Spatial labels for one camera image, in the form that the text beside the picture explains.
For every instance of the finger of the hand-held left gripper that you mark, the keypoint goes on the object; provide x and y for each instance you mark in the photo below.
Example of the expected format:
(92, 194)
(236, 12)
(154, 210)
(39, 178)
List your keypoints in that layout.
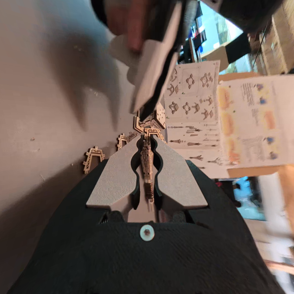
(153, 73)
(158, 98)

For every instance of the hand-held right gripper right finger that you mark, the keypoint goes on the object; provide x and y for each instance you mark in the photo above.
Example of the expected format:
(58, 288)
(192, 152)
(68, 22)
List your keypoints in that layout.
(181, 181)

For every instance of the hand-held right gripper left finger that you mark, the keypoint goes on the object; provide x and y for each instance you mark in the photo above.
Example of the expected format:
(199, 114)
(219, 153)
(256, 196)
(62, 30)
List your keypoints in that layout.
(114, 181)

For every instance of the wooden tower spire model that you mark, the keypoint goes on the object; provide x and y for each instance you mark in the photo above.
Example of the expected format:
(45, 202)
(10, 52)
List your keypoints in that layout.
(147, 160)

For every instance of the person's left hand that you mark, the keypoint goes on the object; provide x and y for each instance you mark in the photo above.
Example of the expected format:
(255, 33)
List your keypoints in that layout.
(128, 18)

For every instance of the wooden tower base model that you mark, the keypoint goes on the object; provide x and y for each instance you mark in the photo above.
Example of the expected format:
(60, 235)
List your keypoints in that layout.
(160, 114)

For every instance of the folded instruction leaflet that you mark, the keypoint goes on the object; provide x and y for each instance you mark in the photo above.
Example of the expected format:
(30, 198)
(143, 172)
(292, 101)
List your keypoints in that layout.
(195, 114)

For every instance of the large illustrated instruction sheet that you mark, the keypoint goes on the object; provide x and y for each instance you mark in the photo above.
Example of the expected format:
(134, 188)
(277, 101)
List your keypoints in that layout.
(252, 114)

